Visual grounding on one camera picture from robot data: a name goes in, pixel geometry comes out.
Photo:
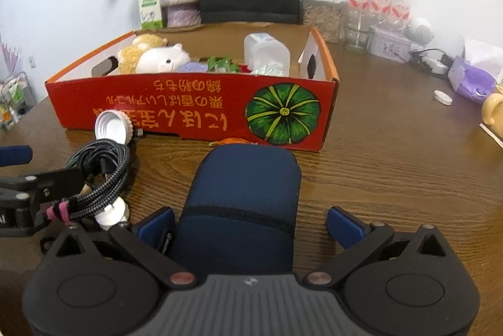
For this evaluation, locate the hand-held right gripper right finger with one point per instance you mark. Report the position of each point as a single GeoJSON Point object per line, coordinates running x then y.
{"type": "Point", "coordinates": [346, 228]}

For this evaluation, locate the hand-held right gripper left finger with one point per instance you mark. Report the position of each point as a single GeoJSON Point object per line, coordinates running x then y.
{"type": "Point", "coordinates": [157, 228]}

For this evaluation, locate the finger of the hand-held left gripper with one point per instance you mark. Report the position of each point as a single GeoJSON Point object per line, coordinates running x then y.
{"type": "Point", "coordinates": [15, 156]}
{"type": "Point", "coordinates": [55, 182]}

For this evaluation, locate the navy blue fabric pouch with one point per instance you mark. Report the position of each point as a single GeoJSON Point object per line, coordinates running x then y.
{"type": "Point", "coordinates": [243, 194]}

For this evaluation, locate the orange red cardboard box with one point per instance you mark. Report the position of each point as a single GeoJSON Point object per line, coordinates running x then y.
{"type": "Point", "coordinates": [196, 100]}

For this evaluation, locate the wooden desktop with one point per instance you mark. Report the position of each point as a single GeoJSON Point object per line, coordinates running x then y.
{"type": "Point", "coordinates": [393, 163]}

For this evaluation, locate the white ridged lid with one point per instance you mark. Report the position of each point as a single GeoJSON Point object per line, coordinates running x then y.
{"type": "Point", "coordinates": [114, 127]}

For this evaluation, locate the orange knitted item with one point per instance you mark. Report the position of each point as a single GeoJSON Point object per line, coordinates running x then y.
{"type": "Point", "coordinates": [232, 141]}

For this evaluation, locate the yellow white plush sheep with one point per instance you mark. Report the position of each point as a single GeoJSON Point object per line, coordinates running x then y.
{"type": "Point", "coordinates": [157, 58]}

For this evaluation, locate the small white round cap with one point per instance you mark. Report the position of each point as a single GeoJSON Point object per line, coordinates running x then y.
{"type": "Point", "coordinates": [443, 97]}

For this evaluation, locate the purple packet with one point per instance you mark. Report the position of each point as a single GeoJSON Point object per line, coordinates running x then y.
{"type": "Point", "coordinates": [192, 67]}

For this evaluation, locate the white stick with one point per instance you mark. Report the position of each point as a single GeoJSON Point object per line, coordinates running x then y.
{"type": "Point", "coordinates": [491, 135]}

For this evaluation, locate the pale green crinkled packet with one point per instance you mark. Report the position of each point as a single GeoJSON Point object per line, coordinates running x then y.
{"type": "Point", "coordinates": [269, 69]}

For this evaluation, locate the red flower with green leaves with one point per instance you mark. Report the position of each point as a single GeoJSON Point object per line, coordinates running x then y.
{"type": "Point", "coordinates": [224, 64]}

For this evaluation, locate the white charger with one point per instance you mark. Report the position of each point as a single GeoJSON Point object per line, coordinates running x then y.
{"type": "Point", "coordinates": [436, 64]}

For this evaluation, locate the white printed tin box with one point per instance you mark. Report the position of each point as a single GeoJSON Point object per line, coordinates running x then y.
{"type": "Point", "coordinates": [389, 45]}

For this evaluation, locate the clear glass cup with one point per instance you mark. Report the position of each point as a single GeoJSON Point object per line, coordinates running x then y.
{"type": "Point", "coordinates": [355, 39]}

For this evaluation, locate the yellow mug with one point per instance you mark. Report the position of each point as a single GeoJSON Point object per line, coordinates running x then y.
{"type": "Point", "coordinates": [494, 110]}

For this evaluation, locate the purple tissue pack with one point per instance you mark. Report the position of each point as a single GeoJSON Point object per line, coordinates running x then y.
{"type": "Point", "coordinates": [471, 84]}

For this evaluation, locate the translucent white plastic container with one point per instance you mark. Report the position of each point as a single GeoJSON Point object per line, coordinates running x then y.
{"type": "Point", "coordinates": [263, 49]}

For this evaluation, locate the clear seed storage container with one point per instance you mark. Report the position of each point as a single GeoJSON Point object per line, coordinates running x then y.
{"type": "Point", "coordinates": [322, 19]}

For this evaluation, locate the white round device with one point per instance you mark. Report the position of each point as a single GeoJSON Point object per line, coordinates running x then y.
{"type": "Point", "coordinates": [420, 30]}

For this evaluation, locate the white wall socket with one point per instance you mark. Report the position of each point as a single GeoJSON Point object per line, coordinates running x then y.
{"type": "Point", "coordinates": [32, 62]}

